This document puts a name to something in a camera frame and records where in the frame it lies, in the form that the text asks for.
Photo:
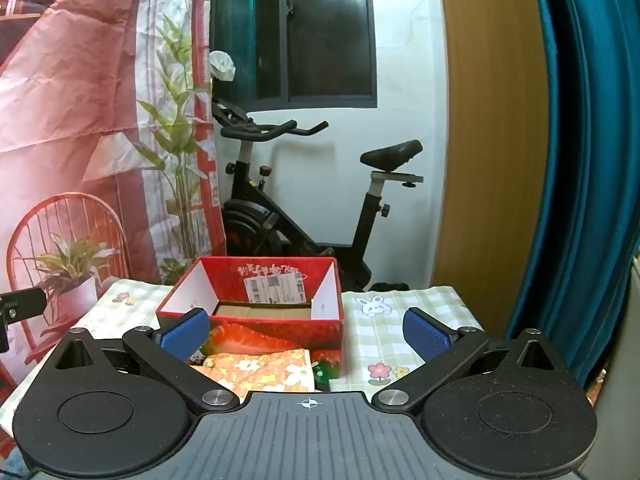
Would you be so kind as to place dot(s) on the red strawberry print cardboard box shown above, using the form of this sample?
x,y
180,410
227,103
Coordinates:
x,y
260,270

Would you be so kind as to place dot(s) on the blue curtain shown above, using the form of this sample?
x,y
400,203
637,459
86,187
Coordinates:
x,y
590,160

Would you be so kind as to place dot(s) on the wooden door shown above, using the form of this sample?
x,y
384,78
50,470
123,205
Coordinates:
x,y
492,135

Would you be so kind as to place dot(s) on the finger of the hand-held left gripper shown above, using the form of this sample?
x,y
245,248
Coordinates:
x,y
22,303

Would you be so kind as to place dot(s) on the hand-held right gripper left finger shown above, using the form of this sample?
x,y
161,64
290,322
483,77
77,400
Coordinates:
x,y
184,334

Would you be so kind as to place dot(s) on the checked cartoon tablecloth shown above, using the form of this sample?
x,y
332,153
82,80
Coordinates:
x,y
390,322

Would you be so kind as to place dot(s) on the black exercise bike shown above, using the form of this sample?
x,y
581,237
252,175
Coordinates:
x,y
260,215

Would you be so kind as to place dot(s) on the red printed backdrop cloth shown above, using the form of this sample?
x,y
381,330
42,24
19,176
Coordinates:
x,y
75,85

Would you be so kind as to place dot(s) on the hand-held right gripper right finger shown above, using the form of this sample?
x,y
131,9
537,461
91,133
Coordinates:
x,y
425,336

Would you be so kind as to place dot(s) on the dark window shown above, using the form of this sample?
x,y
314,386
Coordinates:
x,y
320,30

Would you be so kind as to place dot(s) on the white crumpled tissue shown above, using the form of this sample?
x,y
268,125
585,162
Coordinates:
x,y
222,66

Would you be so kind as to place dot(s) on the orange floral cloth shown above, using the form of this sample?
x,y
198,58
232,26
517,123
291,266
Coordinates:
x,y
265,370

